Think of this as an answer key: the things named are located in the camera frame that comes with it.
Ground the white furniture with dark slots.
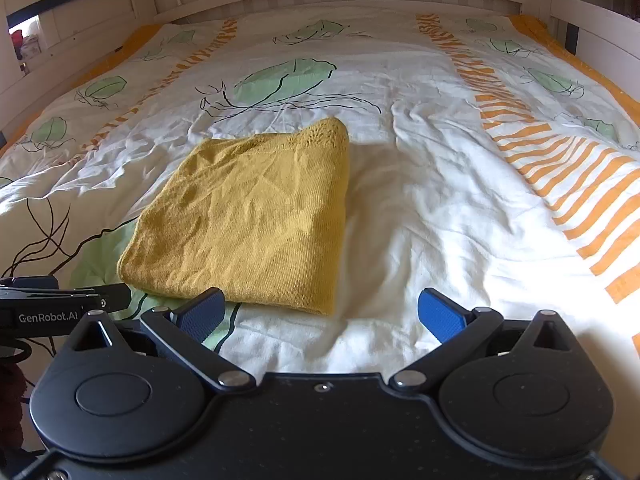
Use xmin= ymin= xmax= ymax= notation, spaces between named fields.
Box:
xmin=0 ymin=0 xmax=157 ymax=91

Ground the yellow knit sweater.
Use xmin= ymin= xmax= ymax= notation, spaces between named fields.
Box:
xmin=117 ymin=117 xmax=350 ymax=317

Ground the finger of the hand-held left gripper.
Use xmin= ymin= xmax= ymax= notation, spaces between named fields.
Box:
xmin=99 ymin=283 xmax=132 ymax=320

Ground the white leaf printed duvet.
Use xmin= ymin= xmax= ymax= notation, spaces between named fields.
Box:
xmin=0 ymin=12 xmax=640 ymax=375

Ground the thin dark cable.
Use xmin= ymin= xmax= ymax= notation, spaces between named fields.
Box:
xmin=0 ymin=337 xmax=56 ymax=362

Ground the white wooden bed frame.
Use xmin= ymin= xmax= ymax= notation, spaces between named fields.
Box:
xmin=0 ymin=0 xmax=640 ymax=136

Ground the dark red cloth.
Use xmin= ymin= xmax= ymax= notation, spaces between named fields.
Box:
xmin=0 ymin=360 xmax=28 ymax=453

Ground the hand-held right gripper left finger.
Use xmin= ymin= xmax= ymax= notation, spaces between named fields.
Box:
xmin=69 ymin=287 xmax=256 ymax=392

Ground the colourful clutter pile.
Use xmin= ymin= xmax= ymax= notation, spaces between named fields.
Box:
xmin=9 ymin=29 xmax=42 ymax=75

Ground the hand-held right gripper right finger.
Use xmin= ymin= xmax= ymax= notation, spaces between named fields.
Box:
xmin=389 ymin=287 xmax=576 ymax=392

